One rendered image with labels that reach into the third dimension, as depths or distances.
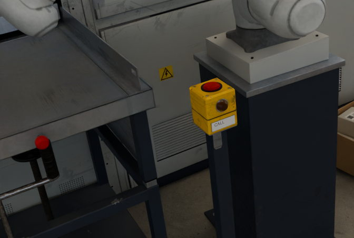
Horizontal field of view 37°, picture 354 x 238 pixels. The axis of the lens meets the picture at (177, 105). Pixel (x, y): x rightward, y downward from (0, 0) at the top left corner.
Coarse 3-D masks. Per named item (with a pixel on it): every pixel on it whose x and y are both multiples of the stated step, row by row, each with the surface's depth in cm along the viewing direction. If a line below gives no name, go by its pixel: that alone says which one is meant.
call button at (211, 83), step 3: (204, 84) 121; (207, 84) 121; (210, 84) 121; (213, 84) 120; (216, 84) 120; (219, 84) 121; (204, 87) 120; (207, 87) 119; (210, 87) 119; (213, 87) 119; (216, 87) 119; (210, 90) 119
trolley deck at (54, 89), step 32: (0, 64) 164; (32, 64) 161; (64, 64) 158; (0, 96) 143; (32, 96) 140; (64, 96) 138; (96, 96) 136; (128, 96) 134; (0, 128) 127; (32, 128) 125; (64, 128) 129; (0, 160) 124
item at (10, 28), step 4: (56, 4) 189; (56, 8) 189; (0, 16) 182; (0, 20) 182; (4, 20) 182; (0, 24) 182; (4, 24) 183; (8, 24) 184; (0, 28) 183; (4, 28) 183; (8, 28) 184; (12, 28) 185; (16, 28) 185; (0, 32) 183; (4, 32) 184; (8, 32) 185
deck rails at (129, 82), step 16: (64, 16) 187; (64, 32) 182; (80, 32) 173; (80, 48) 167; (96, 48) 161; (112, 48) 145; (96, 64) 154; (112, 64) 150; (128, 64) 137; (128, 80) 141
